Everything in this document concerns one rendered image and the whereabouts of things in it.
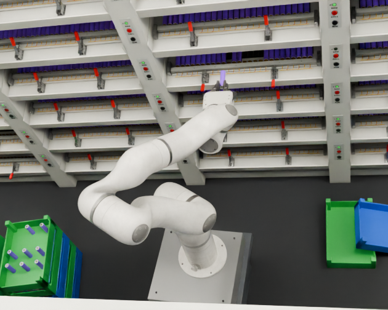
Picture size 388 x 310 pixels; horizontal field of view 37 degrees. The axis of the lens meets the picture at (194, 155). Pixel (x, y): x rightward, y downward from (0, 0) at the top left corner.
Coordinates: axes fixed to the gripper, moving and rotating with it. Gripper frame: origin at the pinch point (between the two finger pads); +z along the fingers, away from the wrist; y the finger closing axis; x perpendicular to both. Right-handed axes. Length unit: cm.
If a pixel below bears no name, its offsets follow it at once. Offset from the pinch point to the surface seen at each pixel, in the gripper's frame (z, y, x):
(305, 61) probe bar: 18.6, 28.6, -3.8
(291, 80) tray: 14.5, 23.2, -9.0
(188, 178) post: 31, -32, -75
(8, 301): -127, -5, 55
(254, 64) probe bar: 18.6, 9.8, -3.9
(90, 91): 15, -58, -9
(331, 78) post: 14.4, 37.9, -9.3
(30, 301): -127, -1, 55
